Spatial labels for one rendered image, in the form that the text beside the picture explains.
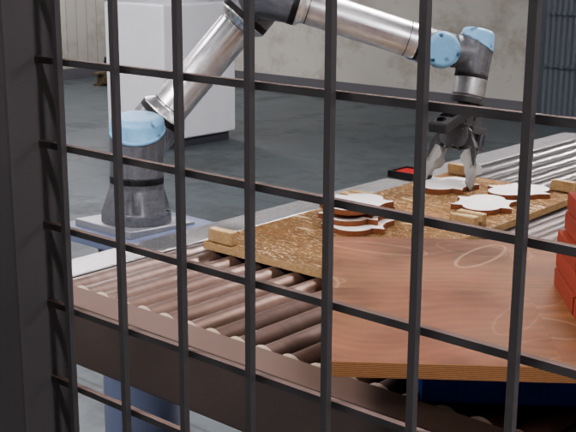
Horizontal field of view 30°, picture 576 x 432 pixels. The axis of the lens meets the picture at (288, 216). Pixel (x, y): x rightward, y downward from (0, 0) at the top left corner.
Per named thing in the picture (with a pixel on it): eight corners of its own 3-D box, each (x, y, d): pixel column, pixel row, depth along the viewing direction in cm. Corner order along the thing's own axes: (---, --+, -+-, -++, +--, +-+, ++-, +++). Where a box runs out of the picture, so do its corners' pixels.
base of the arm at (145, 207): (88, 218, 235) (88, 172, 233) (147, 211, 245) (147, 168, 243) (125, 231, 224) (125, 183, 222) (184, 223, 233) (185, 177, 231)
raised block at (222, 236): (207, 242, 197) (207, 227, 196) (214, 239, 198) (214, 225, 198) (231, 248, 193) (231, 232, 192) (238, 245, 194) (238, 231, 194)
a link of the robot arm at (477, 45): (456, 27, 245) (492, 34, 245) (447, 75, 245) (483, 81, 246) (463, 23, 237) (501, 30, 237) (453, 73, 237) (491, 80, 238)
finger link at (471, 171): (491, 188, 240) (482, 149, 242) (478, 186, 236) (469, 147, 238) (479, 192, 242) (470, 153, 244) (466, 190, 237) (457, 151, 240)
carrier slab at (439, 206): (342, 208, 229) (342, 201, 228) (447, 178, 259) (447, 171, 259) (486, 237, 207) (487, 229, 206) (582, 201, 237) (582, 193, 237)
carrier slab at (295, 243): (202, 249, 198) (202, 240, 197) (339, 209, 228) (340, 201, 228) (354, 287, 176) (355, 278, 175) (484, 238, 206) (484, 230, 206)
